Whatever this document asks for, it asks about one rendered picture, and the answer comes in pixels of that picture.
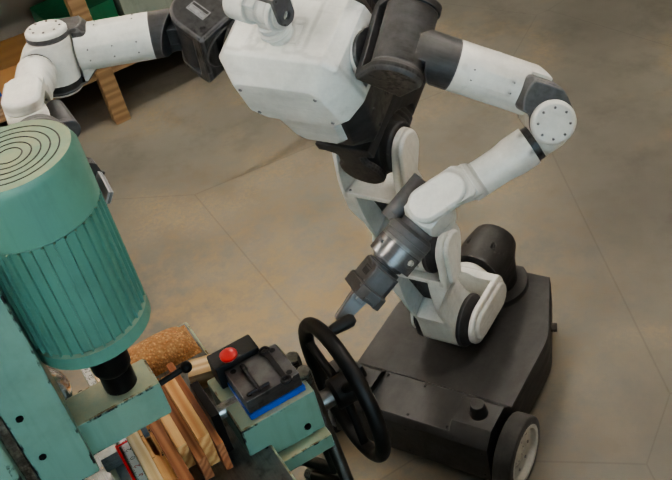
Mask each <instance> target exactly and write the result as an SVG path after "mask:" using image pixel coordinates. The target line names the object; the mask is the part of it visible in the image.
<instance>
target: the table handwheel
mask: <svg viewBox="0 0 672 480"><path fill-rule="evenodd" d="M313 335H314V336H315V337H316V338H317V339H318V340H319V341H320V342H321V343H322V345H323V346H324V347H325V348H326V349H327V351H328V352H329V353H330V355H331V356H332V358H333V359H334V361H335V362H336V363H337V365H338V366H339V368H340V370H341V372H339V373H337V372H336V371H335V370H334V368H333V367H332V366H331V365H330V363H329V362H328V361H327V359H326V358H325V357H324V355H323V354H322V352H321V351H320V350H319V348H318V347H317V345H316V344H315V341H314V336H313ZM298 336H299V342H300V346H301V350H302V353H303V356H304V358H305V361H306V364H307V366H308V367H309V368H310V369H311V371H312V374H313V376H314V380H315V383H316V385H317V387H318V390H319V392H320V396H321V398H322V401H323V403H324V405H325V408H326V410H330V411H331V413H332V414H333V416H334V418H335V419H336V421H337V422H338V424H339V425H340V427H341V428H342V430H343V431H344V433H345V434H346V435H347V437H348V438H349V439H350V441H351V442H352V443H353V444H354V445H355V447H356V448H357V449H358V450H359V451H360V452H361V453H362V454H363V455H364V456H365V457H367V458H368V459H369V460H371V461H373V462H376V463H381V462H384V461H386V460H387V459H388V458H389V456H390V453H391V441H390V436H389V432H388V428H387V425H386V422H385V420H384V417H383V414H382V412H381V409H380V407H379V405H378V403H377V400H376V398H375V396H374V394H373V392H372V390H371V388H370V386H369V384H368V383H367V381H366V379H365V377H364V375H363V374H362V372H361V370H360V369H359V367H358V365H357V364H356V362H355V361H354V359H353V358H352V356H351V355H350V353H349V352H348V350H347V349H346V347H345V346H344V345H343V343H342V342H341V341H340V340H339V338H338V337H337V336H336V335H335V334H334V332H333V331H332V330H331V329H330V328H329V327H328V326H327V325H326V324H324V323H323V322H322V321H320V320H319V319H317V318H314V317H306V318H304V319H303V320H302V321H301V322H300V324H299V328H298ZM356 401H358V402H359V404H360V406H361V408H362V410H363V412H364V414H365V417H366V419H367V421H368V424H369V427H370V429H371V432H372V436H373V439H374V443H373V442H372V441H371V440H370V439H369V438H368V437H367V435H366V433H365V431H364V428H363V426H362V424H361V421H360V419H359V416H358V413H357V410H356V408H355V405H354V402H356Z"/></svg>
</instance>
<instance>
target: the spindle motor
mask: <svg viewBox="0 0 672 480"><path fill-rule="evenodd" d="M0 287H1V289H2V291H3V293H4V295H5V296H6V298H7V300H8V302H9V304H10V305H11V307H12V309H13V311H14V312H15V314H16V316H17V318H18V320H19V321H20V323H21V325H22V327H23V329H24V330H25V332H26V334H27V336H28V338H29V339H30V341H31V343H32V345H33V347H34V349H35V351H36V352H37V354H38V356H39V358H40V360H41V361H42V362H43V363H44V364H45V365H47V366H49V367H52V368H55V369H60V370H80V369H85V368H90V367H93V366H96V365H99V364H102V363H104V362H106V361H109V360H111V359H112V358H114V357H116V356H118V355H119V354H121V353H122V352H124V351H125V350H126V349H128V348H129V347H130V346H131V345H132V344H133V343H134V342H135V341H136V340H137V339H138V338H139V337H140V335H141V334H142V333H143V331H144V330H145V328H146V326H147V324H148V322H149V318H150V313H151V307H150V303H149V300H148V297H147V295H146V293H145V291H144V289H143V286H142V284H141V282H140V279H139V277H138V275H137V273H136V270H135V268H134V266H133V263H132V261H131V259H130V257H129V254H128V252H127V250H126V247H125V245H124V243H123V241H122V238H121V236H120V234H119V231H118V229H117V227H116V224H115V222H114V220H113V218H112V215H111V213H110V211H109V208H108V206H107V204H106V202H105V199H104V197H103V195H102V192H101V190H100V188H99V185H98V183H97V181H96V178H95V176H94V174H93V171H92V169H91V167H90V165H89V162H88V160H87V158H86V155H85V153H84V151H83V148H82V146H81V144H80V142H79V139H78V137H77V135H76V134H75V133H74V132H73V131H72V130H70V129H69V128H68V127H66V126H65V125H63V124H62V123H59V122H57V121H53V120H44V119H38V120H28V121H22V122H17V123H13V124H10V125H7V126H4V127H1V128H0Z"/></svg>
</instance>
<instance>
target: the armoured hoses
mask: <svg viewBox="0 0 672 480"><path fill-rule="evenodd" d="M286 357H287V359H288V360H289V361H290V362H291V364H292V365H293V366H295V367H296V370H297V371H298V372H299V375H300V378H301V381H303V380H306V381H307V382H308V384H309V385H310V386H311V387H312V389H313V390H314V392H315V395H316V398H317V402H318V405H319V408H320V411H321V414H322V417H323V420H324V424H325V426H326V428H327V429H328V430H329V432H330V433H331V434H332V437H333V441H334V444H335V445H334V446H333V447H331V448H329V449H328V450H326V451H324V452H323V454H324V457H325V459H324V458H320V457H317V456H316V457H314V458H312V459H311V460H309V461H307V462H306V463H304V464H302V465H301V466H306V467H309V468H307V469H306V470H305V472H304V476H305V478H306V480H354V478H353V476H352V473H351V470H350V468H349V466H348V463H347V460H346V458H345V456H344V453H343V450H342V448H341V446H340V443H339V440H338V438H337V436H336V433H335V430H334V428H333V425H332V423H331V421H330V418H329V415H328V413H327V410H326V408H325V405H324V403H323V401H322V398H321V396H320V392H319V390H318V387H317V385H316V383H315V380H314V376H313V374H312V371H311V369H310V368H309V367H308V366H306V365H303V364H302V361H301V358H300V356H299V354H298V353H297V352H294V351H292V352H289V353H287V354H286ZM333 474H338V476H337V475H333Z"/></svg>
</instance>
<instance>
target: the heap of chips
mask: <svg viewBox="0 0 672 480"><path fill-rule="evenodd" d="M128 352H129V355H130V359H131V362H130V363H131V364H133V363H135V362H137V361H139V360H141V359H145V360H146V362H147V363H148V365H149V367H150V368H151V370H152V371H153V373H154V375H155V377H156V376H158V375H160V374H162V373H164V372H166V371H167V370H168V369H167V367H166V365H167V364H169V363H170V362H172V363H173V364H174V366H177V365H179V364H180V363H182V362H183V361H186V360H188V359H190V358H192V357H193V356H195V355H197V354H199V353H201V352H202V350H201V349H200V347H199V346H198V344H197V343H196V341H195V340H194V338H193V337H192V336H191V334H190V333H189V331H188V330H187V328H186V327H185V325H183V326H181V327H171V328H167V329H165V330H163V331H160V332H158V333H156V334H154V335H152V336H150V337H148V338H146V339H145V340H143V341H141V342H139V343H137V344H135V345H134V346H132V347H131V348H129V349H128Z"/></svg>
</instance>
